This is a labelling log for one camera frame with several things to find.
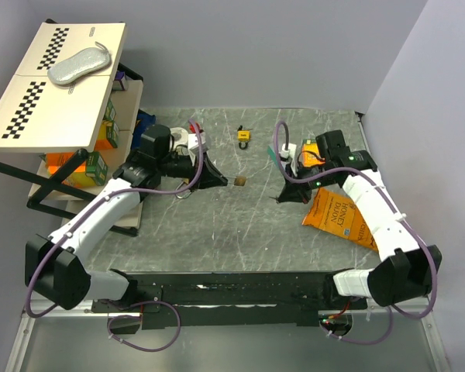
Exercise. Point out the aluminium rail frame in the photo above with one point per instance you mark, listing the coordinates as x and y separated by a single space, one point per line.
55 264

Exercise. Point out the blue snack bag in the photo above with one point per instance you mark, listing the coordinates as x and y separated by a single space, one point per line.
143 121

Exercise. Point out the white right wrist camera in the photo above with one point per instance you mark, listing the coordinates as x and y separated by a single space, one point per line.
287 152

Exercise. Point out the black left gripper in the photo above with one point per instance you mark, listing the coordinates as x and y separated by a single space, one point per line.
208 178

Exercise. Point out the checkerboard calibration board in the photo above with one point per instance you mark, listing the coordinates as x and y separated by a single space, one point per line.
37 116

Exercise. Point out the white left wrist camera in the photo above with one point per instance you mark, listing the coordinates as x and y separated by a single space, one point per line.
193 146

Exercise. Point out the black frame beige shelf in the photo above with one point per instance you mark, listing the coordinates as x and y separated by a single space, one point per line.
48 193

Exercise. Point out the green tea box upper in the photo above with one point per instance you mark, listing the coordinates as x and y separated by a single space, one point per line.
109 112

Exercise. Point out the large brass padlock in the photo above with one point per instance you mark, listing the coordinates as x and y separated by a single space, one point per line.
183 190

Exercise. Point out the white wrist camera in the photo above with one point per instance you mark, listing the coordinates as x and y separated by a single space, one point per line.
193 146
287 152

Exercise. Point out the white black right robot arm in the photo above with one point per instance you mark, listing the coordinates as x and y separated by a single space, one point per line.
408 268

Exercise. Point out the teal white small box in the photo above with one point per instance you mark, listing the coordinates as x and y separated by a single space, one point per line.
273 153

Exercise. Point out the silver glitter pouch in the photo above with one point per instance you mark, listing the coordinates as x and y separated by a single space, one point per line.
84 62

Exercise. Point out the green orange juice carton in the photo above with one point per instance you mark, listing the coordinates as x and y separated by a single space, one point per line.
108 136

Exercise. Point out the purple white small box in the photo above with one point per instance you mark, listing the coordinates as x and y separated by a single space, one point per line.
120 82

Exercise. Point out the orange honey dijon chip bag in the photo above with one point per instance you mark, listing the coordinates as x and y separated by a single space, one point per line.
339 216

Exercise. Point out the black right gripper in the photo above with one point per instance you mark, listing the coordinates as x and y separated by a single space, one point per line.
294 192

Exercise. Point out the small brass padlock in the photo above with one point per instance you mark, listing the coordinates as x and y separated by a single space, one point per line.
238 181

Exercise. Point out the yellow padlock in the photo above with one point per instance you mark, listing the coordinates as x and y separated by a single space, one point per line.
243 137

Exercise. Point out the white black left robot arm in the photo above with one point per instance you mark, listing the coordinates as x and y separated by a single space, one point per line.
55 264

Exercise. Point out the green yellow tea box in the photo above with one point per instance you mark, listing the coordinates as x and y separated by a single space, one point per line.
93 172

